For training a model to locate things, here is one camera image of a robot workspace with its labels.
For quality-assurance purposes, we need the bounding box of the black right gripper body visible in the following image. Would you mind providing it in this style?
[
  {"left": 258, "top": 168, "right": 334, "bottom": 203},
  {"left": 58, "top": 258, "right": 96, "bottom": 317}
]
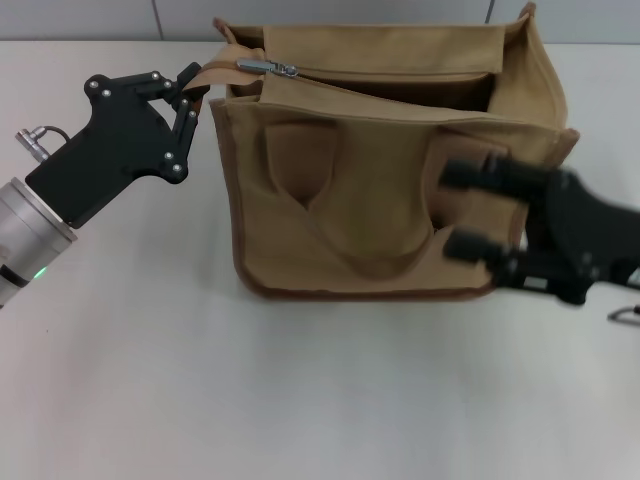
[{"left": 522, "top": 168, "right": 640, "bottom": 306}]

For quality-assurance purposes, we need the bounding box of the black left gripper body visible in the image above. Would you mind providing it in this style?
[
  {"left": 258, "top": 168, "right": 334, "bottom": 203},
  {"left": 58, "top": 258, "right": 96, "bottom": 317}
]
[{"left": 24, "top": 74, "right": 190, "bottom": 230}]

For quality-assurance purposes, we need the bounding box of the silver metal zipper pull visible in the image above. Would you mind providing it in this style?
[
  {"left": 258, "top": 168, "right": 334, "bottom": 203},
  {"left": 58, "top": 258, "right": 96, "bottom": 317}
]
[{"left": 234, "top": 57, "right": 300, "bottom": 79}]

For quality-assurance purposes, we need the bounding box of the khaki canvas food bag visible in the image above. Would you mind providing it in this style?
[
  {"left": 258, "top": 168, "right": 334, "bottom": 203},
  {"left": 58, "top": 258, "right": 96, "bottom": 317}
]
[{"left": 182, "top": 2, "right": 582, "bottom": 302}]

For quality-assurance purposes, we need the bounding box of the grey left gripper cable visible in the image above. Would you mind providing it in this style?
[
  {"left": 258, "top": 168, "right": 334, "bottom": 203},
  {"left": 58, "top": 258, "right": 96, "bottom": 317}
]
[{"left": 13, "top": 124, "right": 71, "bottom": 164}]

